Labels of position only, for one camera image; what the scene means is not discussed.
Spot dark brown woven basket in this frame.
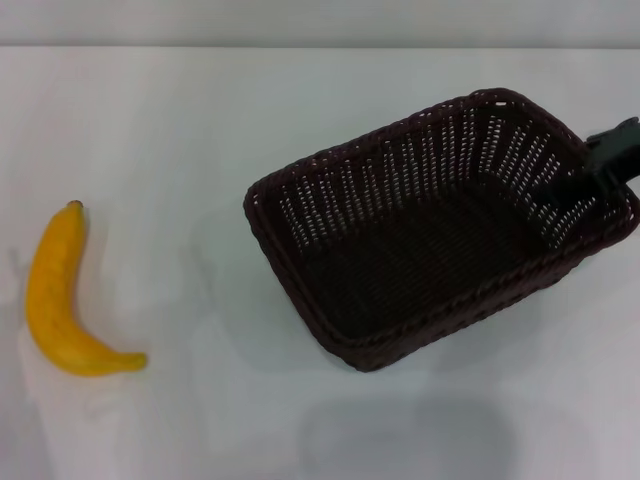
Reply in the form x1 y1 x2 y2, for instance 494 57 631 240
242 87 635 374

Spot yellow banana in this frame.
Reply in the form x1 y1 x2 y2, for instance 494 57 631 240
24 199 149 379

